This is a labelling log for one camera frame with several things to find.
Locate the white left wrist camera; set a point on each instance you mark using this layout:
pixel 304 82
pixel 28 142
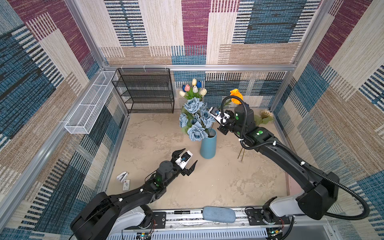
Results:
pixel 184 159

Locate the black wire shelf rack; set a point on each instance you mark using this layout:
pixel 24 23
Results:
pixel 145 90

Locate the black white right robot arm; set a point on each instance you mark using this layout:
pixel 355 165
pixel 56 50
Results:
pixel 319 190

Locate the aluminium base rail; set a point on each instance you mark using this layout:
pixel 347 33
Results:
pixel 249 225

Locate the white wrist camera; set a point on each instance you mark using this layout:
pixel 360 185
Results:
pixel 221 118
pixel 184 159

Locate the blue-grey artificial rose bunch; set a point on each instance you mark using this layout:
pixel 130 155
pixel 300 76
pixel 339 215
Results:
pixel 196 120

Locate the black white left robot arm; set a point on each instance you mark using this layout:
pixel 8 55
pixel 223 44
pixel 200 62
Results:
pixel 107 214

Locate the beige artificial flower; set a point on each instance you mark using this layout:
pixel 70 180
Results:
pixel 265 115

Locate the blue-grey oval pad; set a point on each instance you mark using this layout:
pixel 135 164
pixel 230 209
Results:
pixel 219 214

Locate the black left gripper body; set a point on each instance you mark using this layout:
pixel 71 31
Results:
pixel 177 171

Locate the white wire mesh basket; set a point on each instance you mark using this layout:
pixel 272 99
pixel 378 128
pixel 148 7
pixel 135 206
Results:
pixel 89 109

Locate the orange artificial flower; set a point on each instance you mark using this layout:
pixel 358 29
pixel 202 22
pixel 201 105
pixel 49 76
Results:
pixel 236 93

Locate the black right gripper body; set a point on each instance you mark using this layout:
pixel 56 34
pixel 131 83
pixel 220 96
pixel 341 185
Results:
pixel 229 125

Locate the teal cylindrical vase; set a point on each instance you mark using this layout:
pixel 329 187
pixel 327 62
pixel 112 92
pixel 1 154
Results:
pixel 208 145

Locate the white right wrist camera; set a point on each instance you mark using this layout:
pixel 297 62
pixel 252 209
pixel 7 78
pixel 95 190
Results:
pixel 221 118

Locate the small white paper tags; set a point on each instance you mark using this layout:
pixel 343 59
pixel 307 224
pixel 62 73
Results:
pixel 123 179

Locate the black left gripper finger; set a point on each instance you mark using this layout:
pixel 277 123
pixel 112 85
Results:
pixel 176 154
pixel 191 169

